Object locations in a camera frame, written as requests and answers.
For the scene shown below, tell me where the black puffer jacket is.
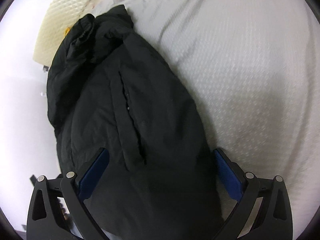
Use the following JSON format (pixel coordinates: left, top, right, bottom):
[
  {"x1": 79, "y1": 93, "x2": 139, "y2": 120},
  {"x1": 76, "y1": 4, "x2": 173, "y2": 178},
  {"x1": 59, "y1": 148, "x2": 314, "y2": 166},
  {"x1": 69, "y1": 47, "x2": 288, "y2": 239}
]
[{"x1": 47, "y1": 5, "x2": 223, "y2": 239}]

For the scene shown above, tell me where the light grey bed duvet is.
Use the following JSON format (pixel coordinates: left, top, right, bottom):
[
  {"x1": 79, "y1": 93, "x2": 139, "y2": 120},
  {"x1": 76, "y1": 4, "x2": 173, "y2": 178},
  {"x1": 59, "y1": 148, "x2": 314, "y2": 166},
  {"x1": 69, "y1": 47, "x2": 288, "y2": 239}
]
[{"x1": 89, "y1": 0, "x2": 319, "y2": 238}]

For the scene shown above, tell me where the yellow cartoon pillow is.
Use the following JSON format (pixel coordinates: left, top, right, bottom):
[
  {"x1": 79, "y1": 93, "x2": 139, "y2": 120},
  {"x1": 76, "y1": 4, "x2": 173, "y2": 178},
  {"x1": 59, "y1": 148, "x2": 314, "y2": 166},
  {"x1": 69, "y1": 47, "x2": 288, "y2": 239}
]
[{"x1": 64, "y1": 27, "x2": 71, "y2": 36}]

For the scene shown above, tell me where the cream quilted headboard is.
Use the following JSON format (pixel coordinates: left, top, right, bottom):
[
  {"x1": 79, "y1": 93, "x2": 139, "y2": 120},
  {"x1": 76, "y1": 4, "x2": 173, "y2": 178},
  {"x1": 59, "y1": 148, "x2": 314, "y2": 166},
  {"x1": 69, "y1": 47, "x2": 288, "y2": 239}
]
[{"x1": 33, "y1": 0, "x2": 102, "y2": 67}]

